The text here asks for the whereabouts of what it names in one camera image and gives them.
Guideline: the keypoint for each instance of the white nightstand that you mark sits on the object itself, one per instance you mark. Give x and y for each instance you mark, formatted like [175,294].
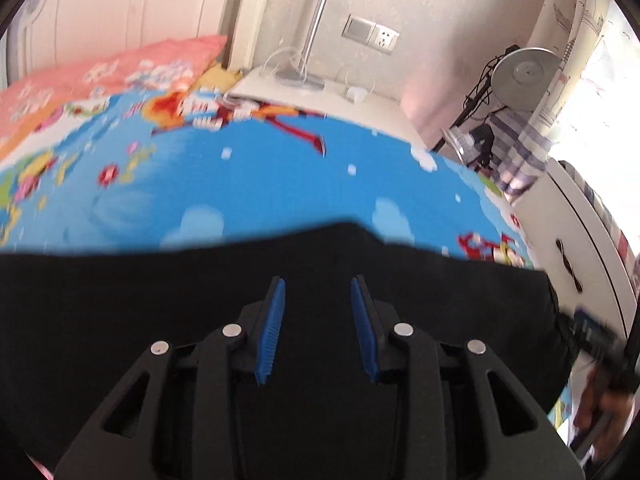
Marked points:
[370,115]

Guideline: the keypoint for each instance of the white cabinet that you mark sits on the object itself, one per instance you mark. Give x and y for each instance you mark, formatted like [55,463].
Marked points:
[565,220]

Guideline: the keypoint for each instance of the black pants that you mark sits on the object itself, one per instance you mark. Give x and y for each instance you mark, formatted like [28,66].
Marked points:
[150,285]

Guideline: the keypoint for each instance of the yellow pillow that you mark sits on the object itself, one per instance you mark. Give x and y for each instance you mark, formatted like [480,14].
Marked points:
[217,77]

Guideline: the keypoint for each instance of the pink printed pillow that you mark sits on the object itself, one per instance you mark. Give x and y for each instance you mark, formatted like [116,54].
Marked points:
[75,80]

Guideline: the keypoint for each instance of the grey round desk lamp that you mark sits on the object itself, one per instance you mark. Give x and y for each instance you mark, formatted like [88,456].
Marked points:
[525,75]

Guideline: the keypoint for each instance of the person's right hand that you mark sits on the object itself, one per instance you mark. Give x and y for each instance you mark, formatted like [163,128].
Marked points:
[612,407]

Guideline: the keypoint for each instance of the blue cartoon printed bed sheet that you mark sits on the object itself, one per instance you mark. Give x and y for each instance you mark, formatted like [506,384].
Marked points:
[300,175]

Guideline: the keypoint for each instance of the clear plastic cup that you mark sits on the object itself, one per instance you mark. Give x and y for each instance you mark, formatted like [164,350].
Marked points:
[460,145]

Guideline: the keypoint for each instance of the grey wall socket panel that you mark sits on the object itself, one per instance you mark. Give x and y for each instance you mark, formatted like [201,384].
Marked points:
[370,34]

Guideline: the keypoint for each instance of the white printed curtain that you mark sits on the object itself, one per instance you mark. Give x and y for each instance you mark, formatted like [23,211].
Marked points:
[575,60]

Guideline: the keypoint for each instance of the silver pole lamp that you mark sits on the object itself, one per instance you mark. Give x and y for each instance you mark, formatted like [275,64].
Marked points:
[311,35]

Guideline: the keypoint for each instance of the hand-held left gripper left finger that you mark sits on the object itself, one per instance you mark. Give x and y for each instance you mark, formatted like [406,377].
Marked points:
[272,330]

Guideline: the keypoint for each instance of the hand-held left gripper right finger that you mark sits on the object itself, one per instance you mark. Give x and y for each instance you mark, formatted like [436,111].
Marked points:
[362,330]

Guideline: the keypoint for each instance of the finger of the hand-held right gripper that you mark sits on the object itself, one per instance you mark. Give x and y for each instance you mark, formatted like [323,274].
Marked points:
[592,330]

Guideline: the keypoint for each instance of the blue white plaid cloth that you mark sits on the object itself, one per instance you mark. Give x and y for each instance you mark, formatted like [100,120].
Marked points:
[515,150]

